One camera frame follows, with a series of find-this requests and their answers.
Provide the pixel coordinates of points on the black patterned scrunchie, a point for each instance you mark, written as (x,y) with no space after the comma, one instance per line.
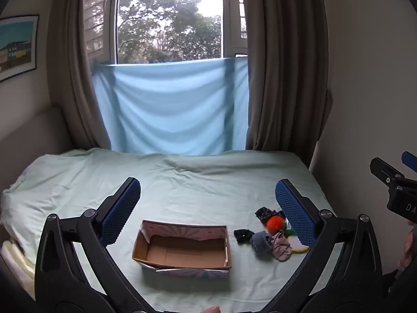
(264,213)

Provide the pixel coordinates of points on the cardboard box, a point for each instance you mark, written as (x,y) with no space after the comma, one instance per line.
(182,251)

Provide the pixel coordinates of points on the window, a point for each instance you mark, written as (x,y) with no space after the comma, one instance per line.
(169,22)

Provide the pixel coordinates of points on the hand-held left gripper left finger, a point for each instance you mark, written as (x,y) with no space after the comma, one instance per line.
(120,215)

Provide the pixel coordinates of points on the light blue cloth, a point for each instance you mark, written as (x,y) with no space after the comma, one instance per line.
(169,104)

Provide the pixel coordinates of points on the brown curtain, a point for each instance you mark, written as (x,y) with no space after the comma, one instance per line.
(78,71)
(286,71)

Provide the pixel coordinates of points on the person's right hand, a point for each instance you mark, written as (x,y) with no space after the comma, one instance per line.
(407,251)

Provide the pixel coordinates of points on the framed wall picture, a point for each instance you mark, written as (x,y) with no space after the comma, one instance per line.
(18,45)

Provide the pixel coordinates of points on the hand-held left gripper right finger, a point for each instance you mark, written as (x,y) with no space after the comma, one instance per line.
(296,216)

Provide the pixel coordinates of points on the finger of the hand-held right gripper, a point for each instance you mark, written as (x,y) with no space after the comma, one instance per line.
(410,161)
(384,169)

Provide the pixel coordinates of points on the white pillows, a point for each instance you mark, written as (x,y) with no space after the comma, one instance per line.
(16,260)

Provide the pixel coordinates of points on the pink cloth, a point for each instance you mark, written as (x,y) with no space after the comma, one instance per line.
(281,249)

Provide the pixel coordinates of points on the yellow rimmed white pouch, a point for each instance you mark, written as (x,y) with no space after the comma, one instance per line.
(297,246)

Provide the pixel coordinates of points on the green packet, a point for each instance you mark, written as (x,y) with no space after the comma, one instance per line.
(288,231)

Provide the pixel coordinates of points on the grey fuzzy sock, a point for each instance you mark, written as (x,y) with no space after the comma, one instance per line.
(260,244)

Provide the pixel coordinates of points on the orange fluffy pompom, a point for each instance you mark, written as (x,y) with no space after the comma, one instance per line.
(275,225)

